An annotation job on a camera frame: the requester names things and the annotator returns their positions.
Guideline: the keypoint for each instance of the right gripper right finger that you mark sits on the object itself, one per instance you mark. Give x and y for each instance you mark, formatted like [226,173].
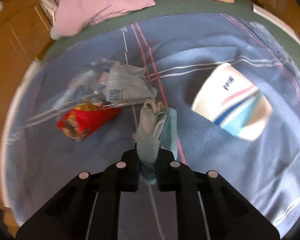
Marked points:
[208,207]

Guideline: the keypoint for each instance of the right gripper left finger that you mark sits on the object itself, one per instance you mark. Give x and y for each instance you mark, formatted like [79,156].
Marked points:
[88,206]

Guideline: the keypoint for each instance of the blue face mask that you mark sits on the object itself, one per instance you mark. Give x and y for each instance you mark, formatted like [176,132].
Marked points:
[157,129]

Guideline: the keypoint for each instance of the paper cup with stripes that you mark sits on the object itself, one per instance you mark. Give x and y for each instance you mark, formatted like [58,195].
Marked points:
[231,101]

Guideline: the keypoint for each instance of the blue striped blanket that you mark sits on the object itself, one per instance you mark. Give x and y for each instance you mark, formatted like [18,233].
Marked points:
[177,127]

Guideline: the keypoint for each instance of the red snack wrapper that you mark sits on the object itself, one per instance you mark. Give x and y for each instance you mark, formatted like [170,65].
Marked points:
[86,118]

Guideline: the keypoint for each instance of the clear plastic wrapper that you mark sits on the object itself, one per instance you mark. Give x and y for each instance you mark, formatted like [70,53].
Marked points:
[107,82]

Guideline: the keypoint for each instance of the green bed mat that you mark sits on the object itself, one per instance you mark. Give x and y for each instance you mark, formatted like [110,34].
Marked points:
[242,9]

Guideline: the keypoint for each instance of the white flat board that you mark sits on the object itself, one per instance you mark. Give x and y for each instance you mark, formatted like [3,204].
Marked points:
[277,21]

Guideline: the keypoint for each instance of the pink pillow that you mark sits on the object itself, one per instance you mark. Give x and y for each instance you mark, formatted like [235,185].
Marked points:
[72,16]

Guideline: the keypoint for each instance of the wooden bunk bed frame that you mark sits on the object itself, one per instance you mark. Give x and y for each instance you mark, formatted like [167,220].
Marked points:
[15,55]

